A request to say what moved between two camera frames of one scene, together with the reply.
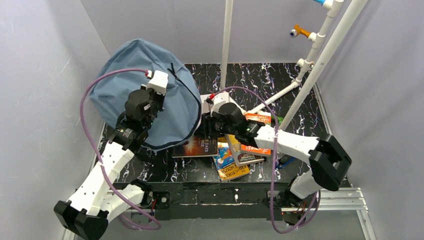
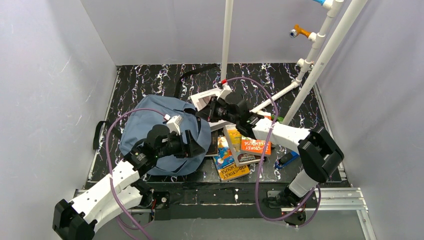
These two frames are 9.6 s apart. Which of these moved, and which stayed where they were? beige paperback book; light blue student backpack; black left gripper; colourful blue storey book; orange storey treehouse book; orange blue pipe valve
Moved: light blue student backpack; black left gripper
Stayed: colourful blue storey book; beige paperback book; orange storey treehouse book; orange blue pipe valve
